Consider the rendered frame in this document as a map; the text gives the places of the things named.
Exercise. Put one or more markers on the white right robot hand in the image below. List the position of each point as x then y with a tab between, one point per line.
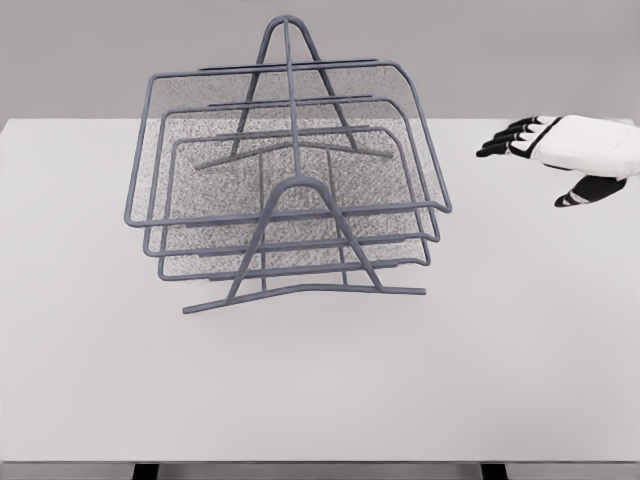
580	142

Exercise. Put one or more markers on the large grey mesh file tray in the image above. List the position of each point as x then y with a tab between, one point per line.
200	92

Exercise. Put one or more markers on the medium grey mesh file tray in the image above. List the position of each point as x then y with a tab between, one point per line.
200	236

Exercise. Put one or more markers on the small grey mesh file tray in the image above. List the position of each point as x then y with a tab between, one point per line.
200	265

